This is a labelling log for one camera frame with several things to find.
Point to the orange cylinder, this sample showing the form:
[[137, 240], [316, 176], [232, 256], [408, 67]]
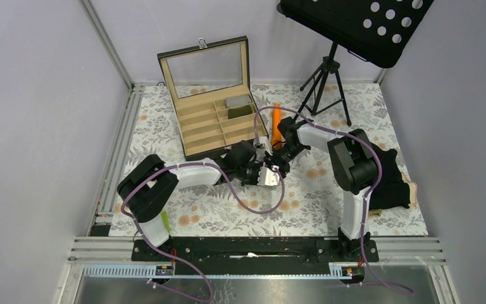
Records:
[[277, 139]]

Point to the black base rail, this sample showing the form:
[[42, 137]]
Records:
[[248, 256]]

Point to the black music stand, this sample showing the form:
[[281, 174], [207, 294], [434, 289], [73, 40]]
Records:
[[374, 31]]

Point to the grey rolled cloth in box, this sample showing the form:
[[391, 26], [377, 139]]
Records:
[[237, 101]]

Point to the black clothing pile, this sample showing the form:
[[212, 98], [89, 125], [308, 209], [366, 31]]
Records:
[[390, 170]]

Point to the green clip lower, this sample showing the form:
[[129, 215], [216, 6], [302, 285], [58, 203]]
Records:
[[165, 220]]

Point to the floral tablecloth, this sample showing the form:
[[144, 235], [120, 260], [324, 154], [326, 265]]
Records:
[[310, 181]]

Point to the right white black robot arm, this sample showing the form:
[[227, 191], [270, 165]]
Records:
[[356, 168]]

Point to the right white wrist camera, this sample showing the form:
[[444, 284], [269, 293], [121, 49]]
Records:
[[261, 149]]

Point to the beige garment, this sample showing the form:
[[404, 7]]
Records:
[[411, 193]]

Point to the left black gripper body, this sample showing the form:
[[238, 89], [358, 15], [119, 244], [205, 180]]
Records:
[[250, 175]]

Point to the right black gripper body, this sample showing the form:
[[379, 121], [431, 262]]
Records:
[[282, 158]]

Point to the dark green rolled cloth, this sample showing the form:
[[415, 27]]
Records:
[[239, 111]]

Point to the wooden compartment box glass lid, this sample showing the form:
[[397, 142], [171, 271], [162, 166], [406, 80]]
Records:
[[199, 79]]

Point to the aluminium frame rails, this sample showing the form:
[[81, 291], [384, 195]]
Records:
[[400, 235]]

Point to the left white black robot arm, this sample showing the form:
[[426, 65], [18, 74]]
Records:
[[147, 188]]

